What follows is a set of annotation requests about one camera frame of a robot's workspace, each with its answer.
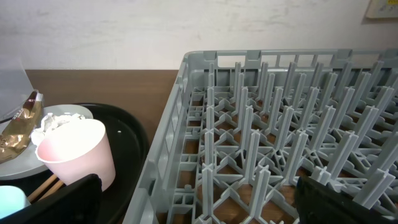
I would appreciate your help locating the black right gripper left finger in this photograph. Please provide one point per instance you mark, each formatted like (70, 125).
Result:
(78, 202)

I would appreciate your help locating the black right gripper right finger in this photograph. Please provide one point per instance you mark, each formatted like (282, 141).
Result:
(317, 204)

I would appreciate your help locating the wooden chopstick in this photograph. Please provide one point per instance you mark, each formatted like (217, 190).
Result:
(57, 184)
(33, 196)

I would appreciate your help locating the pink cup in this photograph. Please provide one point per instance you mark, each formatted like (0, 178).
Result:
(77, 149)

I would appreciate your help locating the blue cup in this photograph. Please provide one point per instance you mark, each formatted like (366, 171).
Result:
(12, 199)

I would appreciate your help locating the white tissue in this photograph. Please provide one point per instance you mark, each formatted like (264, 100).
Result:
(51, 122)

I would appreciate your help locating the brown snack wrapper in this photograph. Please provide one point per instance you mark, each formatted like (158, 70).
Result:
(15, 137)

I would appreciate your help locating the grey dishwasher rack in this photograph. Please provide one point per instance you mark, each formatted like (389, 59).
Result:
(240, 128)

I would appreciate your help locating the round black tray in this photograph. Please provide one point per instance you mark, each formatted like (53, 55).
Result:
(129, 147)

